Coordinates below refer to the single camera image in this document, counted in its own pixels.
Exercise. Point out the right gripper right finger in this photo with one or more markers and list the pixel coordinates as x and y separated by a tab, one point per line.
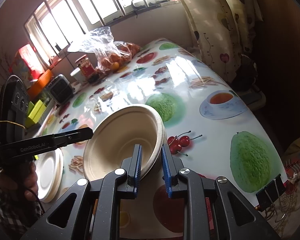
207	200

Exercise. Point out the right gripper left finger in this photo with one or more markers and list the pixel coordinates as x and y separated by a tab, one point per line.
91	209

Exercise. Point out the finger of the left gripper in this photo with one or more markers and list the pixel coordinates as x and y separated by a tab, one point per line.
72	137

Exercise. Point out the ribbed paper plate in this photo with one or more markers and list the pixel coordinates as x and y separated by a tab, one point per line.
49	169

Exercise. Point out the beige paper bowl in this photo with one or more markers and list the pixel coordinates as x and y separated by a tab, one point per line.
114	140
161	138

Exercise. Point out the checkered sleeve forearm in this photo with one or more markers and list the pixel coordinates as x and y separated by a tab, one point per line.
10	221

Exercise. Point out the person's left hand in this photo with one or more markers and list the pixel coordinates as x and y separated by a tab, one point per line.
9	186

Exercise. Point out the lower yellow-green box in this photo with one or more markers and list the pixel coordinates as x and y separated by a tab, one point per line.
35	114

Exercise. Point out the striped flat box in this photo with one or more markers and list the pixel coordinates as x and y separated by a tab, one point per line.
46	113

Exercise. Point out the upper green box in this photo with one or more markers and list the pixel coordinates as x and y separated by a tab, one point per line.
30	108

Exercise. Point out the grey portable heater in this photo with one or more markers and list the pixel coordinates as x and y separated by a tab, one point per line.
60	89

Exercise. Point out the orange shelf box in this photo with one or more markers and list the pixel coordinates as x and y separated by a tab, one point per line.
40	84

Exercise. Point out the white plastic tub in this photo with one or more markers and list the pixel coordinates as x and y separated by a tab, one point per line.
78	75

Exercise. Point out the red label glass jar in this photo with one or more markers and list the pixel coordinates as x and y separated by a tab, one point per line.
89	72

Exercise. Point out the red paper bag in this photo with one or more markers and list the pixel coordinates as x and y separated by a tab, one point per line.
31	60

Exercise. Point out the plastic bag of oranges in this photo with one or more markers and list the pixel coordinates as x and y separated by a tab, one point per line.
110	54

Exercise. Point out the patterned window curtain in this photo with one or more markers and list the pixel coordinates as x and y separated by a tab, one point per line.
223	30

